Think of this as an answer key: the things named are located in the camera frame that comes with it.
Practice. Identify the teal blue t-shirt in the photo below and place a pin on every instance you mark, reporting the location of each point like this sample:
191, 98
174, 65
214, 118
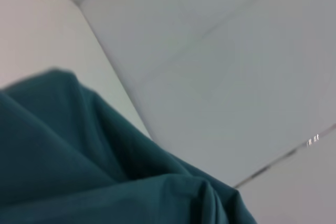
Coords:
92, 155

